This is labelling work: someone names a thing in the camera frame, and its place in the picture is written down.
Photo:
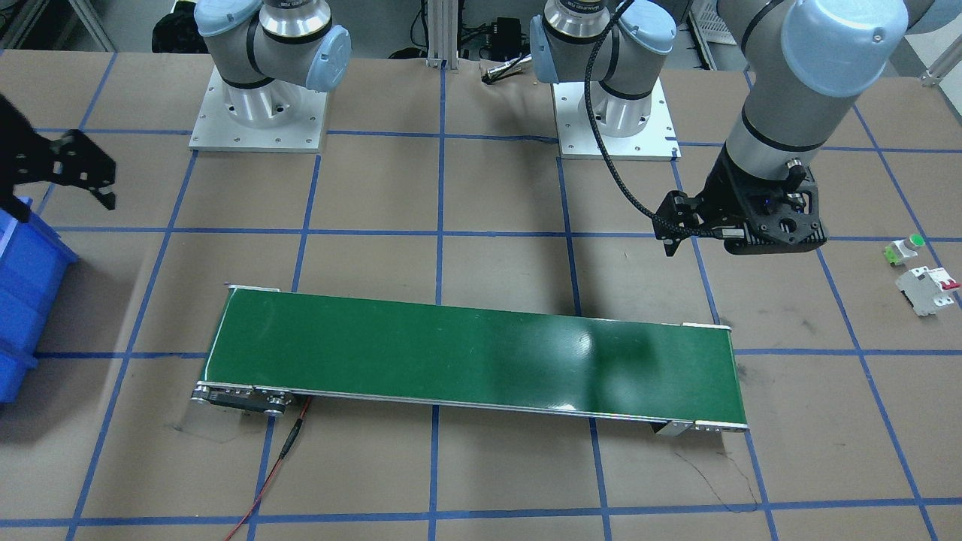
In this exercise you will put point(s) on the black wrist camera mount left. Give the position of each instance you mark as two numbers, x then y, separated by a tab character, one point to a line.
776	216

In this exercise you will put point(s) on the green conveyor belt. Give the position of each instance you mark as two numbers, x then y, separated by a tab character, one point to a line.
269	345

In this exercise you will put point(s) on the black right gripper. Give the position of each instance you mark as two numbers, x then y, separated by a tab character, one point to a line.
62	162

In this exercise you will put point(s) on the green push button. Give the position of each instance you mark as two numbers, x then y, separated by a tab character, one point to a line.
898	252

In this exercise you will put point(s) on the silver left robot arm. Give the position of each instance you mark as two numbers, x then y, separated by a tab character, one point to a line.
812	60

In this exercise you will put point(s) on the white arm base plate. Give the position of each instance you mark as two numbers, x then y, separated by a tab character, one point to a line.
639	130
279	117

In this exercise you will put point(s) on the white red circuit breaker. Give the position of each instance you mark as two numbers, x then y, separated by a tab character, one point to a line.
927	289

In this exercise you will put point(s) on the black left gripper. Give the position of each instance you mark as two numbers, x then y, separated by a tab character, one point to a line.
723	191

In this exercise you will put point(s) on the blue plastic bin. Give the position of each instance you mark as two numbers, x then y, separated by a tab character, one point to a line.
33	261

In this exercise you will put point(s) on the aluminium frame post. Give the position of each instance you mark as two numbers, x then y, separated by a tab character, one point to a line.
443	38

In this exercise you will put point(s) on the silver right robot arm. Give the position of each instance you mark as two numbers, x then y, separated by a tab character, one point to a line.
275	63

